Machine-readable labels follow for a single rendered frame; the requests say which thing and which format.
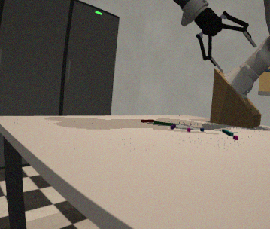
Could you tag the turquoise rod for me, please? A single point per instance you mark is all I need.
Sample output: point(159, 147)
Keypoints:
point(227, 132)

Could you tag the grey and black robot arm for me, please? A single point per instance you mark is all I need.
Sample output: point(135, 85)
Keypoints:
point(243, 77)

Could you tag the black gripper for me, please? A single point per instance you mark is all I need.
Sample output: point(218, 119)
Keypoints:
point(211, 24)

